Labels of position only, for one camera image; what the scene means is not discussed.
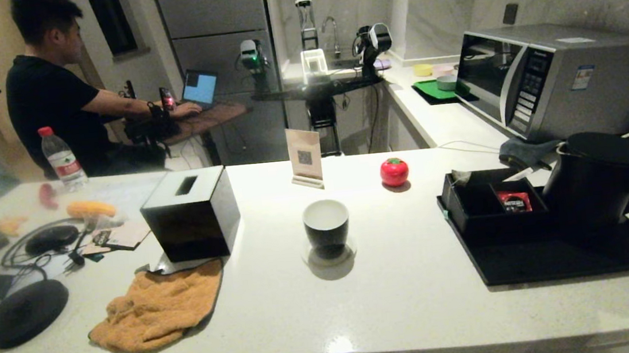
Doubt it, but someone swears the black compartment box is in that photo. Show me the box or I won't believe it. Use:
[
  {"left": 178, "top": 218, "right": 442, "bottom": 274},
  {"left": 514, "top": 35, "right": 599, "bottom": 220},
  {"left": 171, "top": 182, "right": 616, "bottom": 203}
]
[{"left": 439, "top": 164, "right": 551, "bottom": 245}]

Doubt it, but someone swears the chrome sink faucet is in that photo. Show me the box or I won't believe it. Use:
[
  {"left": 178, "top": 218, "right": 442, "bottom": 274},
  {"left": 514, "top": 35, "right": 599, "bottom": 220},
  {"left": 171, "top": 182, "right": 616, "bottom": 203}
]
[{"left": 320, "top": 16, "right": 342, "bottom": 61}]

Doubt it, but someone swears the black teleoperation rig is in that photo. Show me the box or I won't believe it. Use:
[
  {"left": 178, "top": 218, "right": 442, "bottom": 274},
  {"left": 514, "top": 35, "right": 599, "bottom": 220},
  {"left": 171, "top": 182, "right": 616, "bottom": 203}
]
[{"left": 118, "top": 76, "right": 182, "bottom": 149}]

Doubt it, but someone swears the dark wall socket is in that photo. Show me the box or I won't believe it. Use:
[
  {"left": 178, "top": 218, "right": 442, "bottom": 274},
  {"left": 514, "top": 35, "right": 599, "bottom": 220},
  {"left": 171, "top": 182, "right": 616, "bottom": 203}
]
[{"left": 501, "top": 3, "right": 521, "bottom": 26}]

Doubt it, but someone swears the brown paper packet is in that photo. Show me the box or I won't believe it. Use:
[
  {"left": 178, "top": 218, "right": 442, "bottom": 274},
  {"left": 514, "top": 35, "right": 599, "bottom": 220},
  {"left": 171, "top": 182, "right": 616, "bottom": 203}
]
[{"left": 77, "top": 220, "right": 153, "bottom": 257}]

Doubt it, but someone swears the beige QR code sign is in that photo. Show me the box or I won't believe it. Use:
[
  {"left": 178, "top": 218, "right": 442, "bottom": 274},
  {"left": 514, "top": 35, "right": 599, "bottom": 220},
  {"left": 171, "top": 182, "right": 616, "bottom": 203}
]
[{"left": 285, "top": 126, "right": 326, "bottom": 192}]

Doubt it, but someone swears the red coffee sachet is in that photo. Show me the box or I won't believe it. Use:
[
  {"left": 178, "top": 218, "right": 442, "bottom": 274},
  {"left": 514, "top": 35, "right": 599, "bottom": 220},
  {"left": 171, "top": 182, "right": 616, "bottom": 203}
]
[{"left": 495, "top": 188, "right": 533, "bottom": 216}]

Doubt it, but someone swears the round black kettle base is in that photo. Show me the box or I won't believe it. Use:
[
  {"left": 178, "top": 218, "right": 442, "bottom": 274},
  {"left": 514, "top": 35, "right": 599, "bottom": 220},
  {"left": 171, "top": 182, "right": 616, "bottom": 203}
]
[{"left": 0, "top": 277, "right": 74, "bottom": 350}]

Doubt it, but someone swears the tea bag with string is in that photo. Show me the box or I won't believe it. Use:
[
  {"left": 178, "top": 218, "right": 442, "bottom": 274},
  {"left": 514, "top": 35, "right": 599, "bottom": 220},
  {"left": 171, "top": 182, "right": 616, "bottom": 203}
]
[{"left": 450, "top": 168, "right": 473, "bottom": 188}]

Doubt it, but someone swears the orange fluffy towel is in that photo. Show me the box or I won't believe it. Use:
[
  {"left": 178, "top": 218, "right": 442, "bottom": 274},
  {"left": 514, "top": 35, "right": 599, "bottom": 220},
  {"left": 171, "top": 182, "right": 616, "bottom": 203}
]
[{"left": 82, "top": 258, "right": 232, "bottom": 353}]

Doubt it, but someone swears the man in black shirt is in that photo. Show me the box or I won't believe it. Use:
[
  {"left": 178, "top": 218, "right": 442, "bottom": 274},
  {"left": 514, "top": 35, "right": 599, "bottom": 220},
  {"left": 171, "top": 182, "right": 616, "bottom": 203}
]
[{"left": 0, "top": 0, "right": 207, "bottom": 184}]

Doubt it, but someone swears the black tissue box white lid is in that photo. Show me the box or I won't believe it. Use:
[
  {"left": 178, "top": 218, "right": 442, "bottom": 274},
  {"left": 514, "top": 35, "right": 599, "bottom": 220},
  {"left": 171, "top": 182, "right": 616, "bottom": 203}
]
[{"left": 137, "top": 164, "right": 245, "bottom": 266}]

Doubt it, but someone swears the grey device green light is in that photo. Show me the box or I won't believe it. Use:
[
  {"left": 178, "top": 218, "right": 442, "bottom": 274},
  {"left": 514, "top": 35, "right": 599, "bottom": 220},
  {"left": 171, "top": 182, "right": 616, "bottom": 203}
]
[{"left": 238, "top": 37, "right": 272, "bottom": 96}]

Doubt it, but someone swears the red tomato toy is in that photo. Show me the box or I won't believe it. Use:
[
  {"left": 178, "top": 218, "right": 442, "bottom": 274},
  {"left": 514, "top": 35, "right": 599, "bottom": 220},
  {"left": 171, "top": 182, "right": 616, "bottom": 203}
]
[{"left": 379, "top": 156, "right": 411, "bottom": 188}]

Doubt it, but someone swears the open black laptop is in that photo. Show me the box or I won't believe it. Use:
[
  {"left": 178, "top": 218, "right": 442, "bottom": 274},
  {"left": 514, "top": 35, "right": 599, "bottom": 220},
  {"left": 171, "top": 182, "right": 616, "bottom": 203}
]
[{"left": 173, "top": 67, "right": 223, "bottom": 121}]

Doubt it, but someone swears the clear water bottle red cap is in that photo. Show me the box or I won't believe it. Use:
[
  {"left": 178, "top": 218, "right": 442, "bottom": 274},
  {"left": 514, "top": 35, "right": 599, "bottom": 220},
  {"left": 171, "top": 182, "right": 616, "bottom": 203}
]
[{"left": 37, "top": 123, "right": 90, "bottom": 195}]

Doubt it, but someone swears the black mouse cable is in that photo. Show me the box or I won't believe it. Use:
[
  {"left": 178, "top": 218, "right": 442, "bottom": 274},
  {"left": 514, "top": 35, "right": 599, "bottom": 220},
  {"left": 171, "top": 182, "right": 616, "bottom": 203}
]
[{"left": 0, "top": 217, "right": 90, "bottom": 285}]

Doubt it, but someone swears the brown wooden desk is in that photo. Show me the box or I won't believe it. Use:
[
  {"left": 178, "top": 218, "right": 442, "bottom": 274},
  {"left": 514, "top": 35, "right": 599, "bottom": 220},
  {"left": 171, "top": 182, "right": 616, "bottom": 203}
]
[{"left": 161, "top": 100, "right": 253, "bottom": 171}]

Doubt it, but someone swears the silver microwave oven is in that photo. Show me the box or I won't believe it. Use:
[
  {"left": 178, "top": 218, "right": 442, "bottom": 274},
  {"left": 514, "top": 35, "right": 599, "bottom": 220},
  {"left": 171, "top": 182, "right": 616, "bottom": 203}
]
[{"left": 451, "top": 15, "right": 629, "bottom": 150}]

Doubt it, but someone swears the dark window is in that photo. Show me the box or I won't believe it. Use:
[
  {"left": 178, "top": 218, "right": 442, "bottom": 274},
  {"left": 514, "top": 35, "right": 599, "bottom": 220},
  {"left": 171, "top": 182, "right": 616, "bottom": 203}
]
[{"left": 85, "top": 0, "right": 142, "bottom": 62}]

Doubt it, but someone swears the green mat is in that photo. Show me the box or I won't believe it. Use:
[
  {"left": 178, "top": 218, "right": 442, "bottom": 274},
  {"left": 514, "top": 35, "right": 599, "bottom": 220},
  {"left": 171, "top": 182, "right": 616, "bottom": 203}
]
[{"left": 415, "top": 77, "right": 461, "bottom": 102}]

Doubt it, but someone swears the dark grey cloth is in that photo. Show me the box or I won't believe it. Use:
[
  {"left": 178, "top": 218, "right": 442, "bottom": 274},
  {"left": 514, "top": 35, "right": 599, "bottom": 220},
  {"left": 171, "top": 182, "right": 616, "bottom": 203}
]
[{"left": 497, "top": 134, "right": 564, "bottom": 175}]

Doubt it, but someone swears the black computer mouse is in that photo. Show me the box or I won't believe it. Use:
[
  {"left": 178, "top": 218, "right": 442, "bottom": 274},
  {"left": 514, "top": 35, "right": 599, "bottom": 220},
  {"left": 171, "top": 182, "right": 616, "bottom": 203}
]
[{"left": 23, "top": 223, "right": 81, "bottom": 257}]

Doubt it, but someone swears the black white camera device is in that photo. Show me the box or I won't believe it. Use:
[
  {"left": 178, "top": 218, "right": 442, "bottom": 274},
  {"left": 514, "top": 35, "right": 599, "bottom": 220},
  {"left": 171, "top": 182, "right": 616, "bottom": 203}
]
[{"left": 352, "top": 22, "right": 396, "bottom": 79}]

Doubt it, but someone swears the large black tray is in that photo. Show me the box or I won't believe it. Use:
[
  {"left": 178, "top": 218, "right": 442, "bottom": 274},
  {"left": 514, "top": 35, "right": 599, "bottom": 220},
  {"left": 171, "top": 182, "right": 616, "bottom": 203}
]
[{"left": 437, "top": 176, "right": 629, "bottom": 291}]

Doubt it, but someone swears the black electric kettle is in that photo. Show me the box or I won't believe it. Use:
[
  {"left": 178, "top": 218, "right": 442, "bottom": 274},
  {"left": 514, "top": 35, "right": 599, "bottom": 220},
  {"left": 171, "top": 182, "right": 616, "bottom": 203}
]
[{"left": 537, "top": 128, "right": 629, "bottom": 241}]

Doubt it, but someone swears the black mug white inside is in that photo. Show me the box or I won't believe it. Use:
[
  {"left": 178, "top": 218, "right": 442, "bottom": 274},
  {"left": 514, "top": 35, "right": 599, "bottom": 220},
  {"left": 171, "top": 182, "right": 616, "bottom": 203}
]
[{"left": 301, "top": 197, "right": 353, "bottom": 261}]

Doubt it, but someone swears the green tray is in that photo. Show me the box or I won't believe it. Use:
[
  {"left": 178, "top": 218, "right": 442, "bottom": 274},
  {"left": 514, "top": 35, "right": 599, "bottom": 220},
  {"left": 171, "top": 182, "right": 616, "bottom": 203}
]
[{"left": 412, "top": 75, "right": 478, "bottom": 107}]

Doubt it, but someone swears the red chili pepper toy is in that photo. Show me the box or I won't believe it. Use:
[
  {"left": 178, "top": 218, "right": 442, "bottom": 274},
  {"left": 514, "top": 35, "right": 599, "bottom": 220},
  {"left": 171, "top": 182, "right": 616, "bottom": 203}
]
[{"left": 38, "top": 182, "right": 59, "bottom": 211}]

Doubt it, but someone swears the yellow corn cob toy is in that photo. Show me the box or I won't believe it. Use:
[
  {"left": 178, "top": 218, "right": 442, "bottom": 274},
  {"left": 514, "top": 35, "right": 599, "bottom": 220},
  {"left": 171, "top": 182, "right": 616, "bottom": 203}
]
[{"left": 65, "top": 197, "right": 118, "bottom": 222}]

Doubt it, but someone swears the clear plastic wrapper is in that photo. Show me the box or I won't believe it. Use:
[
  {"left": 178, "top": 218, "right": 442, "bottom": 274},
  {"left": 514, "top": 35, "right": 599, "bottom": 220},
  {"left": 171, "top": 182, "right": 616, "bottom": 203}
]
[{"left": 83, "top": 211, "right": 126, "bottom": 232}]

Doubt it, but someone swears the black power plug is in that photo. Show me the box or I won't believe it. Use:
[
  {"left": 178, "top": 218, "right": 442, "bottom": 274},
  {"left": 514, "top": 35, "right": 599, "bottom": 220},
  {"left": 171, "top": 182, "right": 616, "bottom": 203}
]
[{"left": 61, "top": 247, "right": 89, "bottom": 273}]

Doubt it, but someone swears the grey refrigerator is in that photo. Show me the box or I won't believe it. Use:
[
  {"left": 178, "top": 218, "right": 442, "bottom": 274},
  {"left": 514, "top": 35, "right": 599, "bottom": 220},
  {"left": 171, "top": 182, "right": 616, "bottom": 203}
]
[{"left": 153, "top": 0, "right": 290, "bottom": 173}]

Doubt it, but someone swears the phone with red screen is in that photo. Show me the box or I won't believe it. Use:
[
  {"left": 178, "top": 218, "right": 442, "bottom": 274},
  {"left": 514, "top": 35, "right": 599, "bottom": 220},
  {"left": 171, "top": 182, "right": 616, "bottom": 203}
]
[{"left": 159, "top": 86, "right": 177, "bottom": 114}]

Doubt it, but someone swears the tall clear blender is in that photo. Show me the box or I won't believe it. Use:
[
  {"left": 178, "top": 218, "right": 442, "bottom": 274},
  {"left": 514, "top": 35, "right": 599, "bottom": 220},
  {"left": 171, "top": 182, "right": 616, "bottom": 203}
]
[{"left": 295, "top": 0, "right": 319, "bottom": 52}]

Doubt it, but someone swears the orange hand shaped toy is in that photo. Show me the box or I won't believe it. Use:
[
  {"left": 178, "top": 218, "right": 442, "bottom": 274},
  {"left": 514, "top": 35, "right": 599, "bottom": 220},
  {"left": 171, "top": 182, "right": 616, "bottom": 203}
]
[{"left": 0, "top": 215, "right": 28, "bottom": 238}]

